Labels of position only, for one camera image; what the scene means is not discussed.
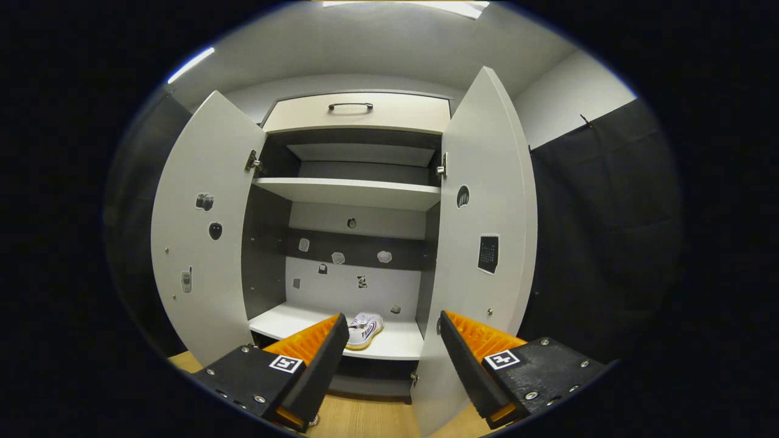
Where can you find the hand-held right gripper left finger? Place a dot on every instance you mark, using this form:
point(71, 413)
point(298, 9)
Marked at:
point(316, 371)

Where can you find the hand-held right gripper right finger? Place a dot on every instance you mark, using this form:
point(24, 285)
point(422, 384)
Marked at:
point(468, 371)

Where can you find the white shoe cabinet door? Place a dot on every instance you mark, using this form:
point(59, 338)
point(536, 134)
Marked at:
point(505, 182)
point(225, 286)

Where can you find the white shoe cabinet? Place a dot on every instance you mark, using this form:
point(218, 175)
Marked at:
point(261, 255)

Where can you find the white cabinet shelf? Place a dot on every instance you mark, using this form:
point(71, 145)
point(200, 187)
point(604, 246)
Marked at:
point(347, 193)

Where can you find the metal door hinge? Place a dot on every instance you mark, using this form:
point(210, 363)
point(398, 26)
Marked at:
point(253, 162)
point(442, 165)

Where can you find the cream cabinet drawer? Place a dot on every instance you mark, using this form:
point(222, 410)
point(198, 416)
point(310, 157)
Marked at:
point(401, 118)

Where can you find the black backdrop cloth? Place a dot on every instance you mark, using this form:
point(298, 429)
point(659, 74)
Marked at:
point(602, 231)

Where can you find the black cloth clip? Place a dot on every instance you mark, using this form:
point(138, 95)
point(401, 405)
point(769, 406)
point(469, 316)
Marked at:
point(585, 120)

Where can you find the rectangular ceiling light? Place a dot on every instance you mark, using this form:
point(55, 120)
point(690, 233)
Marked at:
point(408, 7)

